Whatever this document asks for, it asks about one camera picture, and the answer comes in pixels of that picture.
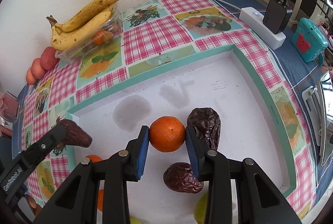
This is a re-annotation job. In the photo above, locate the dark wrinkled date fruit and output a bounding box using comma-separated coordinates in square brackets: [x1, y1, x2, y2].
[187, 107, 221, 150]

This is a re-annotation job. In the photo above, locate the orange mandarin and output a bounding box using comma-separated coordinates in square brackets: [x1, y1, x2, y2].
[149, 116, 185, 153]
[86, 155, 103, 163]
[97, 189, 104, 212]

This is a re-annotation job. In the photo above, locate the green pear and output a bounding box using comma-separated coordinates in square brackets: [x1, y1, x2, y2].
[194, 193, 208, 224]

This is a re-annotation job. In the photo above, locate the small pale red apple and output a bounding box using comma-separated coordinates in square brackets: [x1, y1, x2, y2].
[25, 68, 37, 85]

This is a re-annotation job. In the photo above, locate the middle red apple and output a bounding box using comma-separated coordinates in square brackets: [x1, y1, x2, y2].
[31, 58, 46, 80]

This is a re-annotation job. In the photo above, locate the large red apple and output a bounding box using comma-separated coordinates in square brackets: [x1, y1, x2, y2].
[40, 47, 58, 71]

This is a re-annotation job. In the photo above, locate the white tray teal rim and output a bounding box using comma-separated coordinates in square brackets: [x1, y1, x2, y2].
[68, 45, 296, 195]

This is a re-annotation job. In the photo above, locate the blue tablecloth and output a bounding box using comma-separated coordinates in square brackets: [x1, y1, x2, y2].
[220, 0, 332, 203]

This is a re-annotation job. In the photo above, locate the lower yellow banana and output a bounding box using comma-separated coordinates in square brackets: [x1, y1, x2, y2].
[47, 5, 113, 52]

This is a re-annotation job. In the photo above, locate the yellow banana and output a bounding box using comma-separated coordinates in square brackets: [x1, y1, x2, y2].
[47, 5, 113, 52]
[46, 0, 119, 32]

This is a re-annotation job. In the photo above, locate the teal toy box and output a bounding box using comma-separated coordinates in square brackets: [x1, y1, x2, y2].
[291, 17, 328, 63]

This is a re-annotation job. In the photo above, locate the clear plastic fruit container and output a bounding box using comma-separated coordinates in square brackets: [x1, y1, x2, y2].
[55, 4, 122, 63]

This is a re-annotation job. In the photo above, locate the white power strip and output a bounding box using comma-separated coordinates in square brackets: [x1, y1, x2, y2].
[239, 7, 286, 50]

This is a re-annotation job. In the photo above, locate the black power adapter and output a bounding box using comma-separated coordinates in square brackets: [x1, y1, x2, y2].
[263, 0, 292, 34]

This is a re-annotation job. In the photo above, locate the fruit print checkered tablecloth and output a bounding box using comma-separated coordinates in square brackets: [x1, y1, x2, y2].
[17, 0, 316, 218]

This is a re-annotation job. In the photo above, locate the upper yellow banana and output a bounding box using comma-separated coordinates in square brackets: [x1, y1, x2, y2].
[46, 0, 119, 32]

